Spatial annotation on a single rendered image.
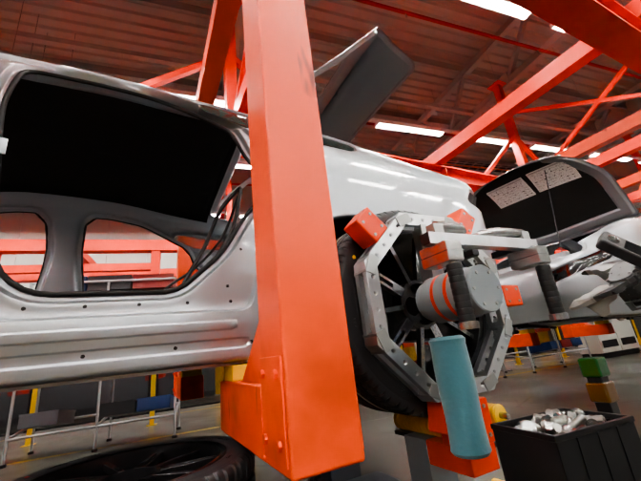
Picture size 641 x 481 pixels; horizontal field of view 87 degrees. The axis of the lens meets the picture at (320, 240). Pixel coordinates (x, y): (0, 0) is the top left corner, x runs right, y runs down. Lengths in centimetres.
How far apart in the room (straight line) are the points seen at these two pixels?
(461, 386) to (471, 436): 10
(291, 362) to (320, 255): 25
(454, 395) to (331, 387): 30
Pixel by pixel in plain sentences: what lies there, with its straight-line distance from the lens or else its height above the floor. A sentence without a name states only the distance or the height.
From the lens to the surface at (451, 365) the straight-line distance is 90.
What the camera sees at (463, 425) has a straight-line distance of 92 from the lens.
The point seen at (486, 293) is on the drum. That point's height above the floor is 83.
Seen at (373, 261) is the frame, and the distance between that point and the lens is 95.
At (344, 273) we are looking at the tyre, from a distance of 99.
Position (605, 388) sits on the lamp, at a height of 60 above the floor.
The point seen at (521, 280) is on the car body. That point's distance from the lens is 374.
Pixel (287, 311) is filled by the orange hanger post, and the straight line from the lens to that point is 73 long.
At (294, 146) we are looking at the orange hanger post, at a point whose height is 124.
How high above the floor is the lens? 74
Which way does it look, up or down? 18 degrees up
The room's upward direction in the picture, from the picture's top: 7 degrees counter-clockwise
